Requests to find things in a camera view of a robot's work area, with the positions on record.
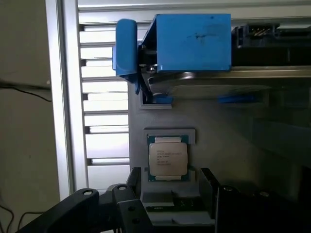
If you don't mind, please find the CPU with silver lid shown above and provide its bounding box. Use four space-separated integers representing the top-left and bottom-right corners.
147 134 190 183

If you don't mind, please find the grey plastic parts rack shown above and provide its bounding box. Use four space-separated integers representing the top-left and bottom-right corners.
127 70 311 233

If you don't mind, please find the silver hard disk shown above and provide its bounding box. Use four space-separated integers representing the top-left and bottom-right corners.
142 63 272 98

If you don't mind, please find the blue plastic disk carrier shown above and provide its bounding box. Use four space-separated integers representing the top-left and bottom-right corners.
112 13 256 104

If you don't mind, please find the aluminium table frame rail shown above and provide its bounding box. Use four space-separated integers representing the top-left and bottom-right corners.
45 0 88 202

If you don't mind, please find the thin black cable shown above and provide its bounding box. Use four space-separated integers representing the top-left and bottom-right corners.
0 79 53 102

